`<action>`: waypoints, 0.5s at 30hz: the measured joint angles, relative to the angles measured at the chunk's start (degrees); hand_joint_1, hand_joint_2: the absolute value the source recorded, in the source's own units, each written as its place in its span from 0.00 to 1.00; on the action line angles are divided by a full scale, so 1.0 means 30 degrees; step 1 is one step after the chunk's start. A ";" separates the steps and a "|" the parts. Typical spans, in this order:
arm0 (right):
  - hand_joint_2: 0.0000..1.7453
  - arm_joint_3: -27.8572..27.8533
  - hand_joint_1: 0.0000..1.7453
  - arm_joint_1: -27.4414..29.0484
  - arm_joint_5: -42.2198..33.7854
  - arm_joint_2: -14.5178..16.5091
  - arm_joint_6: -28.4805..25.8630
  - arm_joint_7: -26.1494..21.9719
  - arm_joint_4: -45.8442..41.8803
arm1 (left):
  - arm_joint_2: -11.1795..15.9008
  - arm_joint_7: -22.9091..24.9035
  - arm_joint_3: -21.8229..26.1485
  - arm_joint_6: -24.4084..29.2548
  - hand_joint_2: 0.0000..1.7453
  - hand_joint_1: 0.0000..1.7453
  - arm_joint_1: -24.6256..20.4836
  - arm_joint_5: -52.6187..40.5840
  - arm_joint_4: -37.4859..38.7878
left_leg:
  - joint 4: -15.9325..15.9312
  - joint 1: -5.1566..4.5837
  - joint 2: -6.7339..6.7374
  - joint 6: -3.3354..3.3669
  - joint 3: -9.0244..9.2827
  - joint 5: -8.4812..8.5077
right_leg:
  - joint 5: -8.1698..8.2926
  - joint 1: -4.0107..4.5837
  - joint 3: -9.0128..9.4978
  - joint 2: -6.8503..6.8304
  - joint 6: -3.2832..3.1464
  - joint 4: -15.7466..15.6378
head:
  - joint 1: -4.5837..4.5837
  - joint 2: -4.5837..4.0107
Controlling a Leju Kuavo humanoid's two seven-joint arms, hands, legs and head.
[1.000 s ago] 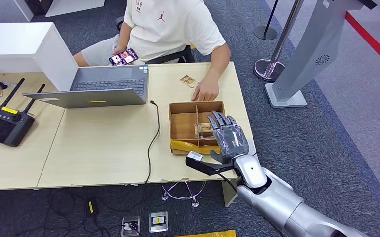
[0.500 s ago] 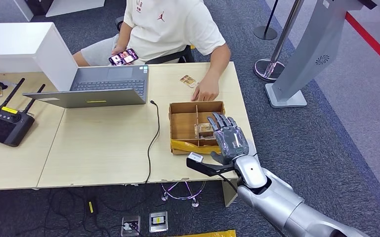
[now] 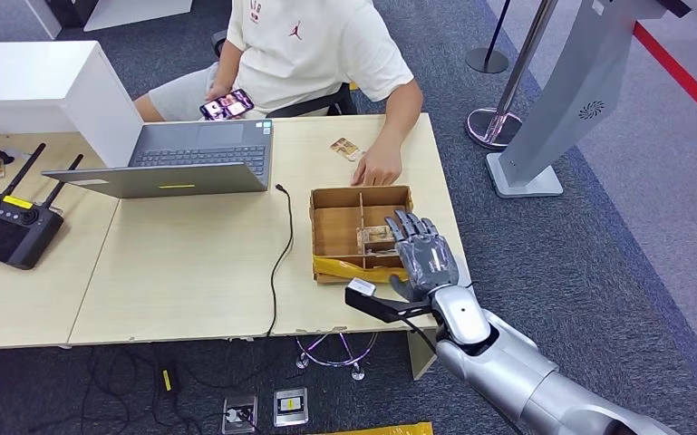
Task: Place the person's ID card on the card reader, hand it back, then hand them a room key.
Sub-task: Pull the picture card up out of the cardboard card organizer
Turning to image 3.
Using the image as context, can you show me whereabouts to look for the black desk cable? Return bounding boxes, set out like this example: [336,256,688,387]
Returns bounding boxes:
[266,183,295,339]

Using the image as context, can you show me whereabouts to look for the golden hotel card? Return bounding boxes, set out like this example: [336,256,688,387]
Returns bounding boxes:
[330,137,365,162]

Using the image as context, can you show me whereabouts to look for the silver kiosk stand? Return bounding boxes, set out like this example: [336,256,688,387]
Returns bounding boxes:
[484,0,692,199]

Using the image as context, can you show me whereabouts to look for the black remote controller with antennas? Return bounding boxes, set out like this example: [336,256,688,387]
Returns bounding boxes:
[0,141,85,271]

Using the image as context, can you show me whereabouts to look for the white furniture panel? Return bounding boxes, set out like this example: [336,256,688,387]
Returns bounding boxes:
[83,0,194,33]

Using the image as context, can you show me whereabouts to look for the person's left hand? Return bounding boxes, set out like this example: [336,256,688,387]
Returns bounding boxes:
[351,140,404,188]

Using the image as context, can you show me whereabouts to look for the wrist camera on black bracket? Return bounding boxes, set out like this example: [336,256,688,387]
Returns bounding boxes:
[344,277,436,324]

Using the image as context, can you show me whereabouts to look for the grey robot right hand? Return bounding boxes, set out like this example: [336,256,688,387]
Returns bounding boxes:
[383,209,461,304]

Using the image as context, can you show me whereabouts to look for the desk leg panel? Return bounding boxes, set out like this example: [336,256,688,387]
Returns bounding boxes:
[406,328,440,382]

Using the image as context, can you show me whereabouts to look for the narrow white panel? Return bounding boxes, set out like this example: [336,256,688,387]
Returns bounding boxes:
[24,0,63,40]

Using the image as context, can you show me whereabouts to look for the person's right hand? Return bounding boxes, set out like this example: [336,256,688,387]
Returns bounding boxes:
[205,82,239,107]

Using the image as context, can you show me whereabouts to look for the floor socket with yellow label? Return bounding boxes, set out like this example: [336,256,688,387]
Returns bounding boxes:
[273,387,310,429]

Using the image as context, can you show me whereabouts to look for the black stanchion post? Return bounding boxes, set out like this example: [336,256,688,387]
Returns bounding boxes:
[465,0,514,75]

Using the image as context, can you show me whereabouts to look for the chrome stool base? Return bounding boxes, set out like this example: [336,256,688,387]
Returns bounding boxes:
[295,332,379,382]

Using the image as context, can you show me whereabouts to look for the smartphone with lit screen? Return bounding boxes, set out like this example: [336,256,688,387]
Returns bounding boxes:
[198,88,256,121]

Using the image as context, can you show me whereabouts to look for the person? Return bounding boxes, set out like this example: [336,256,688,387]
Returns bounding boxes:
[133,0,424,188]

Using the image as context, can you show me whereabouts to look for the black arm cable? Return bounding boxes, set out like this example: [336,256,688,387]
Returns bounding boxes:
[404,316,527,435]

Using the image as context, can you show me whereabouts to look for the chrome stanchion post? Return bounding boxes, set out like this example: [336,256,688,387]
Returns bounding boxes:
[465,0,559,150]

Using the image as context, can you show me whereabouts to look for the grey laptop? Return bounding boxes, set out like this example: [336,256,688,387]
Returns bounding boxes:
[41,119,275,200]

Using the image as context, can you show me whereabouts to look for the floor socket with plug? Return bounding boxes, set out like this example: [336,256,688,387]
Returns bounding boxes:
[221,394,259,435]

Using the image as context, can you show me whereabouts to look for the yellow sheet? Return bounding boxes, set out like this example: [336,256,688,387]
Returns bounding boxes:
[308,421,434,435]

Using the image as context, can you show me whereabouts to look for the black floor cables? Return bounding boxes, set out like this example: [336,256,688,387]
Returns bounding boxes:
[24,343,277,435]

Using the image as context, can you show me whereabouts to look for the white cabinet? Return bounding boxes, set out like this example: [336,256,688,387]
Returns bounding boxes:
[0,40,144,169]

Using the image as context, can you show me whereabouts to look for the cardboard box with dividers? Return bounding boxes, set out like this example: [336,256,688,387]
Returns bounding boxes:
[308,184,414,285]

